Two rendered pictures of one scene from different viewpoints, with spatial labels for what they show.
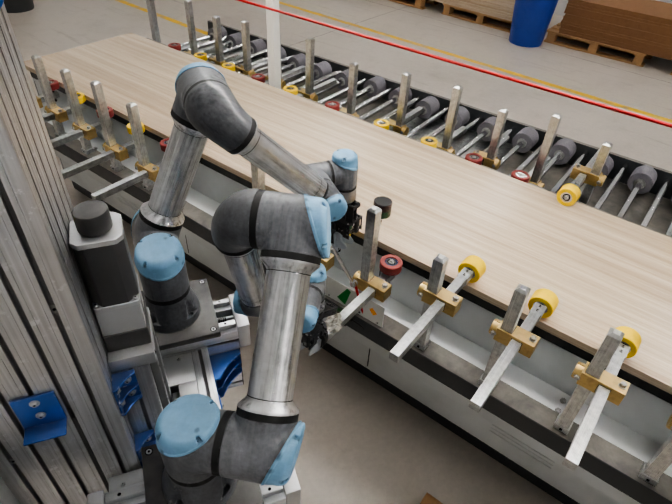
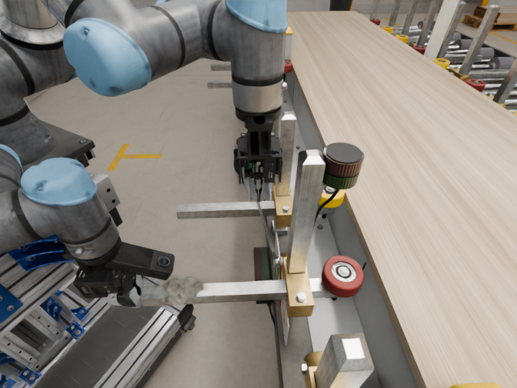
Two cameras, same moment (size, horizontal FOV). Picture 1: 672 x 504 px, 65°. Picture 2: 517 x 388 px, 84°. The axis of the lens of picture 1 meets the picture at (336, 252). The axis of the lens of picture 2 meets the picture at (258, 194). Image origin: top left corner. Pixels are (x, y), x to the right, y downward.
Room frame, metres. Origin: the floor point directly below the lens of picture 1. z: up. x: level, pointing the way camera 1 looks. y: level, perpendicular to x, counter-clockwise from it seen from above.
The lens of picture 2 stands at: (1.06, -0.34, 1.41)
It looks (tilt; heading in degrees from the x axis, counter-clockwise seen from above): 42 degrees down; 52
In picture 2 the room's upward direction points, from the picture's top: straight up
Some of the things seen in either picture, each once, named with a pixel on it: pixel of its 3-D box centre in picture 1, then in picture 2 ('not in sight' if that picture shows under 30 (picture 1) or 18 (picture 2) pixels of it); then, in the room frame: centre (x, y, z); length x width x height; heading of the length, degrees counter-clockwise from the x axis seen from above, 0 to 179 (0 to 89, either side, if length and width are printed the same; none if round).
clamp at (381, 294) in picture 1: (371, 284); (297, 281); (1.33, -0.13, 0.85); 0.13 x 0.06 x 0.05; 55
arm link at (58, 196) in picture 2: (311, 283); (67, 201); (1.03, 0.06, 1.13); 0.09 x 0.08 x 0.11; 174
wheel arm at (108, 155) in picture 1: (103, 158); (246, 67); (2.13, 1.12, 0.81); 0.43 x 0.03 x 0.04; 145
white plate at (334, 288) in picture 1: (353, 301); (280, 283); (1.34, -0.07, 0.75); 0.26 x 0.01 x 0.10; 55
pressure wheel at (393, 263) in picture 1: (389, 272); (338, 285); (1.39, -0.20, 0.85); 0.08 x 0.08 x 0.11
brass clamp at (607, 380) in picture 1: (599, 381); not in sight; (0.90, -0.74, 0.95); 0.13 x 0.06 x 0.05; 55
